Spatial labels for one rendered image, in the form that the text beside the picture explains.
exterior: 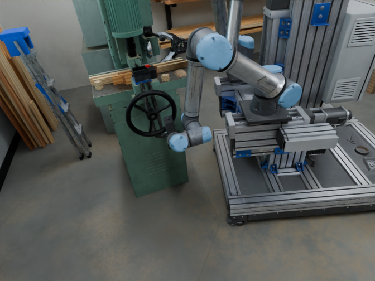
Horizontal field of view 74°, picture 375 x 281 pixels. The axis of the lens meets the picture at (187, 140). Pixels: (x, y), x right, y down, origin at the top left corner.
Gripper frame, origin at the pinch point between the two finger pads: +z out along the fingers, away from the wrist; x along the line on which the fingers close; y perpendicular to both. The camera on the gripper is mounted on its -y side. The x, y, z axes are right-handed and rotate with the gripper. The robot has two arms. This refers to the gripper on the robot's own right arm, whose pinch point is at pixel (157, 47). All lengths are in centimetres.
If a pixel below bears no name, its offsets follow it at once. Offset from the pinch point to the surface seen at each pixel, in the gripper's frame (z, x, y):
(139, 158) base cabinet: 24, 72, -6
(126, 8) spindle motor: 11.4, -20.3, -6.1
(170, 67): -10.1, 16.9, -16.9
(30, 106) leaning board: 104, 55, -114
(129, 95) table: 20.6, 23.7, -2.0
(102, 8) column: 22.0, -20.4, -32.5
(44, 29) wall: 89, 4, -248
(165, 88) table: -1.5, 24.4, -2.1
